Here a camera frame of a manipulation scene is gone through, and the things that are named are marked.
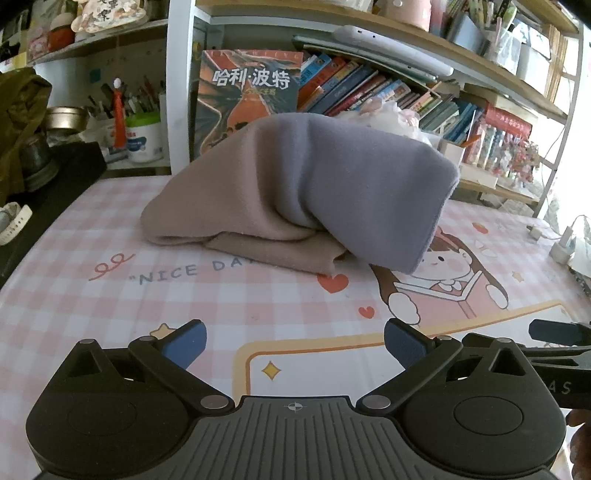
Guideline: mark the pink ceramic jar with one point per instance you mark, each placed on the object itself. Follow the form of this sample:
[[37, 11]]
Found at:
[[406, 14]]

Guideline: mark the red round jar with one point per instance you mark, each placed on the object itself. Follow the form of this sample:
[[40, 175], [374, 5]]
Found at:
[[62, 37]]

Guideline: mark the dark metal pot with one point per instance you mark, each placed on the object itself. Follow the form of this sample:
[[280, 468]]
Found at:
[[39, 161]]

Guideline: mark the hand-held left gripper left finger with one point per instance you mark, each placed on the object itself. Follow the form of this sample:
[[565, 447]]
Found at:
[[184, 344]]

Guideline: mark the white wristwatch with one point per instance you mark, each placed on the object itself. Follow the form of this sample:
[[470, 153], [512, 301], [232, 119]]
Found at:
[[14, 224]]

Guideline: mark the grey-green flat folder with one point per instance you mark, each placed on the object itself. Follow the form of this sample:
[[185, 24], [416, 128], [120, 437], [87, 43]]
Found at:
[[369, 57]]

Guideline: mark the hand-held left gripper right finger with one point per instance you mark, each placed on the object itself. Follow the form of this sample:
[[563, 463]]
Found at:
[[404, 344]]

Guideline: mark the large dragon cover book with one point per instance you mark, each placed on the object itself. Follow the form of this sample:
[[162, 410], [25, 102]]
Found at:
[[244, 101]]

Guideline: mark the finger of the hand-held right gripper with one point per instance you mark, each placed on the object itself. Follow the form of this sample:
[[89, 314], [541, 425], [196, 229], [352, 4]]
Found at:
[[554, 355], [558, 332]]

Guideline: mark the red-topped figurine display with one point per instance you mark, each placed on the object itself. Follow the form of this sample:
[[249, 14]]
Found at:
[[498, 143]]

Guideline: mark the white and pink plush bunny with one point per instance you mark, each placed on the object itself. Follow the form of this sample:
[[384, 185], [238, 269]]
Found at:
[[397, 117]]

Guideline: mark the beige and purple fleece garment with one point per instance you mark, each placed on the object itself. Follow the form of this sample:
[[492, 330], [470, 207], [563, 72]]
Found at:
[[300, 184]]

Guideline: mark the person's right hand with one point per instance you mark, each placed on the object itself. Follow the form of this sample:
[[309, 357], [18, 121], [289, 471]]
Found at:
[[581, 443]]

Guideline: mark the white pen cup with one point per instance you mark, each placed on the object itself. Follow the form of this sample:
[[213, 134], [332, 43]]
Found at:
[[99, 134]]

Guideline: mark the olive brown bag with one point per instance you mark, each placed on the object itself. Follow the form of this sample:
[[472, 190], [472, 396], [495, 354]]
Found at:
[[18, 115]]

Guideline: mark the small white adapter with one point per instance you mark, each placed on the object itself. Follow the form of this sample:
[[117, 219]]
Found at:
[[535, 232]]

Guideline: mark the row of colourful books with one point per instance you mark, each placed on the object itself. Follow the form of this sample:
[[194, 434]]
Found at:
[[341, 83]]

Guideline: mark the white shelf unit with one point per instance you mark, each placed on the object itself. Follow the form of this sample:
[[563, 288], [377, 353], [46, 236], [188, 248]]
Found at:
[[178, 92]]

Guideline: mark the round metal tin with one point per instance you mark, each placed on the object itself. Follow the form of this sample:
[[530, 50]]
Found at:
[[64, 120]]

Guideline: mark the bunch of pens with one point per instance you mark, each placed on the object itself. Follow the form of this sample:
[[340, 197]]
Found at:
[[134, 99]]

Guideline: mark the black box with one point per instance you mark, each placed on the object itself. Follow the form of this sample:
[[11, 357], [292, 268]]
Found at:
[[55, 184]]

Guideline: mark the white tub with green lid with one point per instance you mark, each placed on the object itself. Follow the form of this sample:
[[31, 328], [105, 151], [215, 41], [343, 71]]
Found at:
[[143, 143]]

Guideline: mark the small white storage box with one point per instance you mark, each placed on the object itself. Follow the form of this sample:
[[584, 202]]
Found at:
[[452, 152]]

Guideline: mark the red tassel ornament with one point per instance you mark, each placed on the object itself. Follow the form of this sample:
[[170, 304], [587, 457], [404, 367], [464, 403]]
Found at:
[[119, 120]]

